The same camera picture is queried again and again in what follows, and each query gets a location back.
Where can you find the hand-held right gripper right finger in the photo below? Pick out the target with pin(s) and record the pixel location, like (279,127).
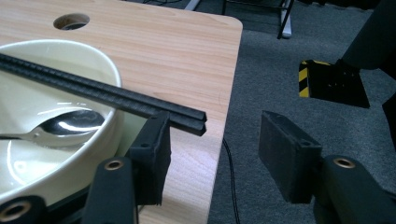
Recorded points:
(289,161)

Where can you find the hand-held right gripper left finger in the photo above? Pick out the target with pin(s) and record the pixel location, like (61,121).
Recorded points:
(149,161)

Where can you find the black yellow-striped base plate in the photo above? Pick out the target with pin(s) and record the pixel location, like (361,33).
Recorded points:
(336,85)

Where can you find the metal spoon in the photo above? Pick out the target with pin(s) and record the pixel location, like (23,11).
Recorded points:
(71,124)

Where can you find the black chopstick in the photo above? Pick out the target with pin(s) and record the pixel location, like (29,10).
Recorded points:
(183,126)
(93,84)

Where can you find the white desk leg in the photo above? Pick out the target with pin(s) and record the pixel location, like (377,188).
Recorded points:
(192,4)
(288,28)

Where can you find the cream ceramic bowl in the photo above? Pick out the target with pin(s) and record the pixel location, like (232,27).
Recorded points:
(31,161)

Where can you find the black metal frame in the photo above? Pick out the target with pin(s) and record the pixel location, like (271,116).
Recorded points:
(285,18)

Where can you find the grey padded column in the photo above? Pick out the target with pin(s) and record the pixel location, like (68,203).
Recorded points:
(370,34)

